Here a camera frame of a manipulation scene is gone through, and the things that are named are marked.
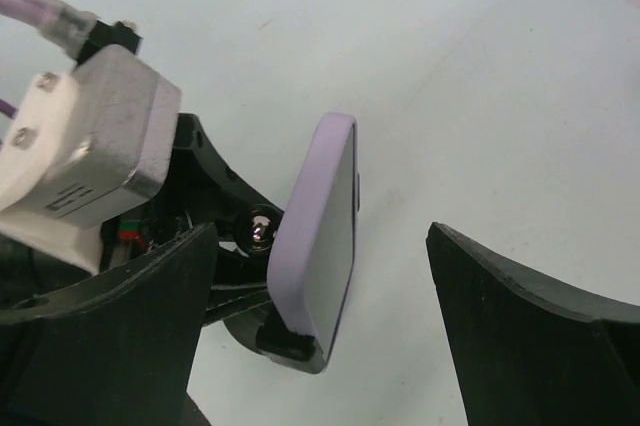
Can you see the phone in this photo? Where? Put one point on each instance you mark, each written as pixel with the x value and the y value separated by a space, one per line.
pixel 312 258

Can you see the black round-base phone stand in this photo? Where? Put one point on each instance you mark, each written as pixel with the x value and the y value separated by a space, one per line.
pixel 239 297

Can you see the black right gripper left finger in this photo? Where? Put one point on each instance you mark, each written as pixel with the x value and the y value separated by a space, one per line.
pixel 115 349

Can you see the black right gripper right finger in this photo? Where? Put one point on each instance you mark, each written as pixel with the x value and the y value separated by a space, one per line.
pixel 529 349

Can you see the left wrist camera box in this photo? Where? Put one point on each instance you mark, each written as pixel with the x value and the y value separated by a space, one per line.
pixel 86 146

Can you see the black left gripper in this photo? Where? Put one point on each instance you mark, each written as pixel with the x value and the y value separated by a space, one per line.
pixel 199 189

